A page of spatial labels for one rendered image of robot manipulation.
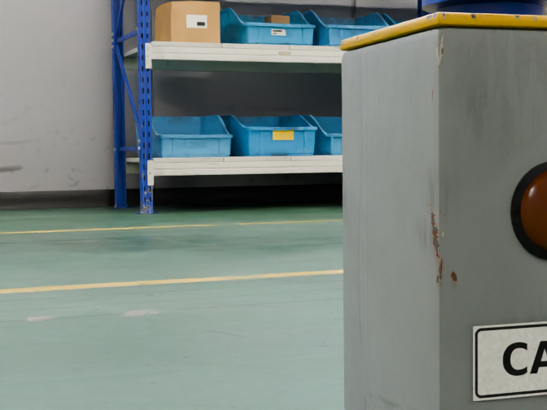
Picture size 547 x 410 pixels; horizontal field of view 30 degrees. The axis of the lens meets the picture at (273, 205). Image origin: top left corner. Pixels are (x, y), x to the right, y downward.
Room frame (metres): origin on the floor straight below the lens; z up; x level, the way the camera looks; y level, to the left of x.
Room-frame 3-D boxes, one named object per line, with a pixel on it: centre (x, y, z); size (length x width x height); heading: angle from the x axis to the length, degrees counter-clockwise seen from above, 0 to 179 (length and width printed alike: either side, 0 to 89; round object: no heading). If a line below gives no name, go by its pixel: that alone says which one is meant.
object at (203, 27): (4.98, 0.41, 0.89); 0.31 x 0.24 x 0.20; 21
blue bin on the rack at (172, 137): (5.05, 0.45, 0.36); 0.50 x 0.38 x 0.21; 22
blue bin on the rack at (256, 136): (5.18, 0.04, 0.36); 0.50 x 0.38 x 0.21; 22
